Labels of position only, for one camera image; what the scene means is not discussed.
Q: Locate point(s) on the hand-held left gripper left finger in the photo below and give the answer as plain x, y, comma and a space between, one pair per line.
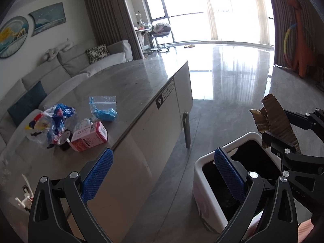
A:
98, 174

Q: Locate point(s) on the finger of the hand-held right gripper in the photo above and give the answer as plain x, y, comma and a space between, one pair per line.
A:
274, 144
308, 122

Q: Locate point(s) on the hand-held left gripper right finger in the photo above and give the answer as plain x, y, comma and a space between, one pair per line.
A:
229, 174

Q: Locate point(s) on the torn brown cardboard piece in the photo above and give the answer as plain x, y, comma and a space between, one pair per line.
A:
274, 117

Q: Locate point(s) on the white trash bin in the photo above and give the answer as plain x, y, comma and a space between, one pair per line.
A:
202, 182

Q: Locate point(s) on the pink carton box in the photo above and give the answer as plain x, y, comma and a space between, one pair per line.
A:
88, 138

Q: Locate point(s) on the black tape roll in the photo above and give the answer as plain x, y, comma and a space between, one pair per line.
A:
65, 139

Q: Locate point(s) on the clear zip bag blue gloves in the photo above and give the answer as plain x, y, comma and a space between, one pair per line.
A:
103, 111

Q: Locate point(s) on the colourful plastic bag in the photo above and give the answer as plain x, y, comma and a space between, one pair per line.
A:
54, 124

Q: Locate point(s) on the round white cartoon tin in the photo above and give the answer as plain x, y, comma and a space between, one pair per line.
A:
84, 124

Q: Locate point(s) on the white table base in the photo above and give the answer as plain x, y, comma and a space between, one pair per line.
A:
151, 141

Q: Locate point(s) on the small white figurine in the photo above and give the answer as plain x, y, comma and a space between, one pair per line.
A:
25, 197

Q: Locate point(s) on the orange dinosaur toy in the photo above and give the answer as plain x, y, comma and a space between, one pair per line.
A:
302, 45

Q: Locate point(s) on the colourful hula hoop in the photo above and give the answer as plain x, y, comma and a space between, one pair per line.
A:
286, 40

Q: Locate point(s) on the teal cushion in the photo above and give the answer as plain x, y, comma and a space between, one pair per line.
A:
27, 103

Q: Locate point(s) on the black label sticker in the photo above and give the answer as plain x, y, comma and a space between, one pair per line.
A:
165, 95

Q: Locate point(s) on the brown striped curtain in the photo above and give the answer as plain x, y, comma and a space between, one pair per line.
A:
281, 17

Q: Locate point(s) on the grey fabric sofa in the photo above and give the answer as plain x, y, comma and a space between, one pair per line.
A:
63, 65

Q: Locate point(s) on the black white floral cushion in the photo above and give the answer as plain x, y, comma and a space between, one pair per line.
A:
98, 53

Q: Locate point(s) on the pair of slippers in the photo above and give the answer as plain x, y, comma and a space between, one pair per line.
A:
189, 46

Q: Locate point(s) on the beige plush toy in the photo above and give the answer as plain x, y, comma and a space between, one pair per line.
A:
58, 50

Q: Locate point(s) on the sheer white curtain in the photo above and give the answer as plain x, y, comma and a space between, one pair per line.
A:
227, 10

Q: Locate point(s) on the white desk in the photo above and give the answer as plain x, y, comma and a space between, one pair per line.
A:
141, 34

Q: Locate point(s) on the office chair with clothes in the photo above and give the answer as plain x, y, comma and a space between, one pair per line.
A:
160, 31

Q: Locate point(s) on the large window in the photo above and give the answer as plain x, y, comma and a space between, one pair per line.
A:
182, 2

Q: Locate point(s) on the oval wall picture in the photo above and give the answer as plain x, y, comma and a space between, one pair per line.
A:
12, 36

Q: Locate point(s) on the curved teal wall picture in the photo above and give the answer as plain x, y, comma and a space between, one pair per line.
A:
48, 17

